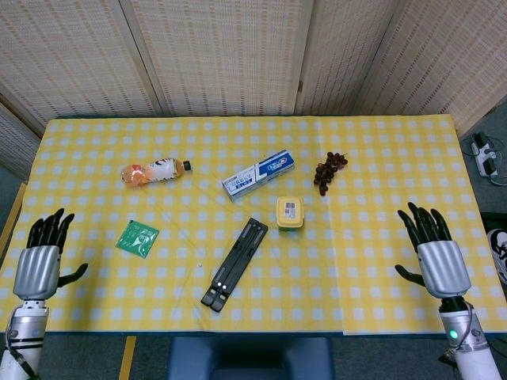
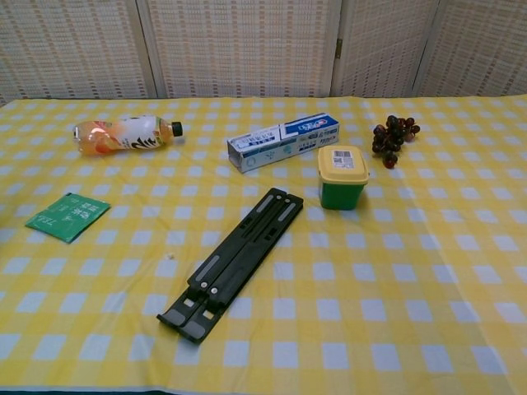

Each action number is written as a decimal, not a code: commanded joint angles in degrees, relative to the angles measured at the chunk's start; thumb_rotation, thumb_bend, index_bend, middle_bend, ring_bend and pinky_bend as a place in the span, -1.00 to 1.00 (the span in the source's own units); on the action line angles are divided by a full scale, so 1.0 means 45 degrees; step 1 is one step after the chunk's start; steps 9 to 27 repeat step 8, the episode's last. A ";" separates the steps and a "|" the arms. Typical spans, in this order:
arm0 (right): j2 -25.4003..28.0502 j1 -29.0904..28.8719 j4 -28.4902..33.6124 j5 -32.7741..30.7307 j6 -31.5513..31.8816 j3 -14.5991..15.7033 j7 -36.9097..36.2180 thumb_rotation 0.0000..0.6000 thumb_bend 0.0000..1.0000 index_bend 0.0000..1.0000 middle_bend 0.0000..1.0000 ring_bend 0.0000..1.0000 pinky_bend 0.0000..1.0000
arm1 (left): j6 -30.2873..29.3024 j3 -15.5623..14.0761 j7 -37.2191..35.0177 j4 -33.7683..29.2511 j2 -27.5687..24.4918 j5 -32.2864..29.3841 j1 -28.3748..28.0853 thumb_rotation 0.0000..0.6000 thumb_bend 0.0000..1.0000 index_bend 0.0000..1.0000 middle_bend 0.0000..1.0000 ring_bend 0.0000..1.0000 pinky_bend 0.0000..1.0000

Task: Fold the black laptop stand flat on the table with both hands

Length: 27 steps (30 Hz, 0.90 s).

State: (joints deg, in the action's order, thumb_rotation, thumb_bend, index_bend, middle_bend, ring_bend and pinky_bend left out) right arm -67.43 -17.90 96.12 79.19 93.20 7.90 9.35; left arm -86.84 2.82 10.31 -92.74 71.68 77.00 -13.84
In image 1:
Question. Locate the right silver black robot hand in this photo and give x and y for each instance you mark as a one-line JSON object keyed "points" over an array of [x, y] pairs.
{"points": [[443, 269]]}

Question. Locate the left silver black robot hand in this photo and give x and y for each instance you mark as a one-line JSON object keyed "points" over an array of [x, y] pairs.
{"points": [[37, 273]]}

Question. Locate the black folding laptop stand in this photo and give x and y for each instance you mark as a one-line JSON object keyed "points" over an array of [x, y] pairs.
{"points": [[235, 263]]}

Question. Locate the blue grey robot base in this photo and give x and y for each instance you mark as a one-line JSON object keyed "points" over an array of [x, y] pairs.
{"points": [[249, 360]]}

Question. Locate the white black sneaker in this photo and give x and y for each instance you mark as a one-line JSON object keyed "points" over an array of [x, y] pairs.
{"points": [[500, 249]]}

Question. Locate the yellow white checked tablecloth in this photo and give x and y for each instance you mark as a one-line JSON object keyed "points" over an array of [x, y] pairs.
{"points": [[356, 257]]}

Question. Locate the green sachet packet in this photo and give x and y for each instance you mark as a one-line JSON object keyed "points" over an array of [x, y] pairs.
{"points": [[136, 239]]}

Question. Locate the white power strip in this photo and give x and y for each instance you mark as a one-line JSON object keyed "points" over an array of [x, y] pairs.
{"points": [[481, 156]]}

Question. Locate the woven folding screen panel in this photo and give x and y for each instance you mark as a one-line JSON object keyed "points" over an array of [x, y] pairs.
{"points": [[447, 59], [340, 55], [71, 59], [222, 55], [16, 146]]}

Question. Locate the dark red grape bunch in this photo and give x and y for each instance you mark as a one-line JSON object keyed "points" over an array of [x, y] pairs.
{"points": [[325, 174]]}

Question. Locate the orange drink plastic bottle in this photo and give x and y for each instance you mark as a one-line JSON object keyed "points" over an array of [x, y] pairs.
{"points": [[154, 172]]}

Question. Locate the yellow lidded plastic container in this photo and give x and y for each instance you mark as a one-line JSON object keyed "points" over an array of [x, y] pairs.
{"points": [[290, 221]]}

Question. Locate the white blue toothpaste box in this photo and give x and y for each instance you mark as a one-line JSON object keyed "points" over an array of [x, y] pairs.
{"points": [[257, 174]]}

